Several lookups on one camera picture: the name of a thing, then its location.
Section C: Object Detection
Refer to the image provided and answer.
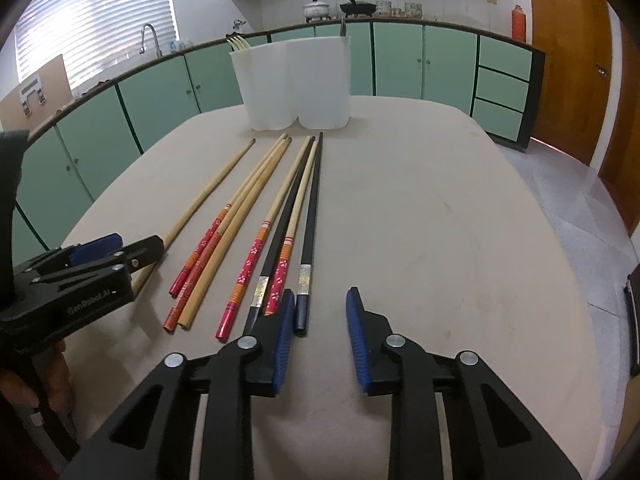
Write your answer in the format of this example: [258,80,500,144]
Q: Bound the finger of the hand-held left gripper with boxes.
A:
[13,233,125,282]
[31,235,166,294]

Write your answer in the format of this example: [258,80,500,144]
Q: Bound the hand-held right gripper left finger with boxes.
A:
[60,288,296,480]

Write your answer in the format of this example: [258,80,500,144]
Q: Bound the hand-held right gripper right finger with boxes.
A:
[345,286,596,480]

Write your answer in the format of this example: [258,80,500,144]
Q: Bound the plain bamboo chopstick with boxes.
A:
[132,138,257,295]
[177,136,294,332]

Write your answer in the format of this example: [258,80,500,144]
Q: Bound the white plastic utensil holder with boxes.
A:
[229,35,351,131]

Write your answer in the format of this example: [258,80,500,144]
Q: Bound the person's left hand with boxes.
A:
[0,340,76,414]

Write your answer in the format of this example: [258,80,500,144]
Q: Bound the cardboard box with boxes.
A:
[0,54,74,132]

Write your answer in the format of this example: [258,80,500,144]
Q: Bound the green lower kitchen cabinets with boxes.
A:
[0,17,546,263]

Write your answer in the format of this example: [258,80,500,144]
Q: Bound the metal kitchen faucet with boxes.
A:
[139,23,164,59]

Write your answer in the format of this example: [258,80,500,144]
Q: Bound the white window blinds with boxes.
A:
[14,0,179,86]

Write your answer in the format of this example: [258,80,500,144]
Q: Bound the dark chair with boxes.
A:
[621,264,640,378]

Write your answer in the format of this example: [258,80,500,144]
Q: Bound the white cooking pot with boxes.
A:
[303,0,331,24]

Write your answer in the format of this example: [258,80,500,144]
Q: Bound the black wok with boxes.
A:
[339,0,379,19]

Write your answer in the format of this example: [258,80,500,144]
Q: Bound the wooden door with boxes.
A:
[597,10,640,237]
[525,0,614,167]

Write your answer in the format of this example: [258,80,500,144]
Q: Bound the row of ceramic jars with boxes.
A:
[376,0,424,19]

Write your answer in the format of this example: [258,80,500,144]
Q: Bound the orange thermos bottle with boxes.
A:
[510,4,527,44]

